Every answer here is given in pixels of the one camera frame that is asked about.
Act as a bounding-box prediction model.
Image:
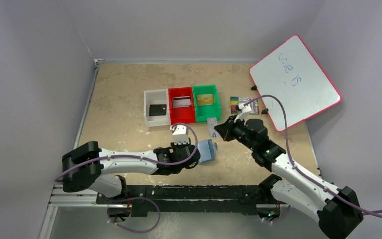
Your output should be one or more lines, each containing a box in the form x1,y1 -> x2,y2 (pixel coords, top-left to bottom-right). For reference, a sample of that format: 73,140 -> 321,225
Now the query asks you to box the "white VIP card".
207,117 -> 218,138

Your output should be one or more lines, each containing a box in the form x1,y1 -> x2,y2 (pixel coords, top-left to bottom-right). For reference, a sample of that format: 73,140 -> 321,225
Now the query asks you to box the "blue card holder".
198,139 -> 218,163

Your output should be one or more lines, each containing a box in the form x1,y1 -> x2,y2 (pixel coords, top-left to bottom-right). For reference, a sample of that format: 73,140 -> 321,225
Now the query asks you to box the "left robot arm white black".
56,141 -> 200,198

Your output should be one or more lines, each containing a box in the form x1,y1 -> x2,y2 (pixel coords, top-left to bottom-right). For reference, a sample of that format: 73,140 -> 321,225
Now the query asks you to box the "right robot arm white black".
214,117 -> 364,239

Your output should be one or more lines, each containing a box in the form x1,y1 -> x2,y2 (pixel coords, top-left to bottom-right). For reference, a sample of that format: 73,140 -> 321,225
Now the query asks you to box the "gold card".
196,94 -> 215,106

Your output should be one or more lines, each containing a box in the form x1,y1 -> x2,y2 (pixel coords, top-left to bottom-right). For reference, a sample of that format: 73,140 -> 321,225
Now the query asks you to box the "black card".
149,104 -> 167,116

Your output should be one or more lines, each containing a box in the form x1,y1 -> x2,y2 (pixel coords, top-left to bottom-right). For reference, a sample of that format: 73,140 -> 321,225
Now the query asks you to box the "white grey card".
172,96 -> 191,108

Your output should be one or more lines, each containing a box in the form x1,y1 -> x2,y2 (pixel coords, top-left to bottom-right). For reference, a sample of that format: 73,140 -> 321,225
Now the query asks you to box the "black whiteboard clip lower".
261,108 -> 269,115

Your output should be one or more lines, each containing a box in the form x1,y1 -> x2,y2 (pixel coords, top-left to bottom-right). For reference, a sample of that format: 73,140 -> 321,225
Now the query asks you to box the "green plastic bin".
192,85 -> 221,122

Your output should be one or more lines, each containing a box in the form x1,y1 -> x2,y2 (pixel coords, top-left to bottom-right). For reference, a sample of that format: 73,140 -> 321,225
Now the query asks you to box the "marker pen pack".
230,96 -> 259,115

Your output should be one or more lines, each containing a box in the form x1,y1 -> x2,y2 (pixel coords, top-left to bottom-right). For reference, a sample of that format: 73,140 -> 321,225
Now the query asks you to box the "red plastic bin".
168,87 -> 196,124

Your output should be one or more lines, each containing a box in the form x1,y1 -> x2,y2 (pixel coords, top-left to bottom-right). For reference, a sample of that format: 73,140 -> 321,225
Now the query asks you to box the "white plastic bin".
143,89 -> 171,127

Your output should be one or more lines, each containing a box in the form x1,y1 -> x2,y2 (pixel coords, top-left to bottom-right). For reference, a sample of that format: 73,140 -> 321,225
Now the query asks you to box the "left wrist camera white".
170,125 -> 190,145

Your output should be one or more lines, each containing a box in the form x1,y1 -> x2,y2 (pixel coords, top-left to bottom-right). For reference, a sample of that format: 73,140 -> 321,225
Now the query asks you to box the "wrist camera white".
234,102 -> 252,123
170,125 -> 190,145

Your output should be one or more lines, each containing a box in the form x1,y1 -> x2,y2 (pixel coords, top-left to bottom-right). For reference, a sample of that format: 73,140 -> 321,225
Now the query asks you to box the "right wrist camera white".
234,102 -> 252,123

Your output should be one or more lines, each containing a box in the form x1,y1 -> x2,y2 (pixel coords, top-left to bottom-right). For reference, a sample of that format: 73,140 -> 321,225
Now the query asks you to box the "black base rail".
96,185 -> 287,219

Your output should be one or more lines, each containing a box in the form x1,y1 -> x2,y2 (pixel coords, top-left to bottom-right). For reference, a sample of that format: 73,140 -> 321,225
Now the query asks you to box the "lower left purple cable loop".
106,197 -> 161,234

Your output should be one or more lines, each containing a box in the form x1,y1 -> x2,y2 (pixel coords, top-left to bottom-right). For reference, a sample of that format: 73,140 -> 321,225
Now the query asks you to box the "purple cable loop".
261,204 -> 293,225
106,197 -> 161,234

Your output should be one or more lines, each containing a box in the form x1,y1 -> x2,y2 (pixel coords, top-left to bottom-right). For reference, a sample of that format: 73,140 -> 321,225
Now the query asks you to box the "whiteboard with pink frame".
249,35 -> 341,132

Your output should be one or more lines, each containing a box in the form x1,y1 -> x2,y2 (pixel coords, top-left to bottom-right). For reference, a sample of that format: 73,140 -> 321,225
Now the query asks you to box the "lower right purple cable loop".
261,204 -> 293,225

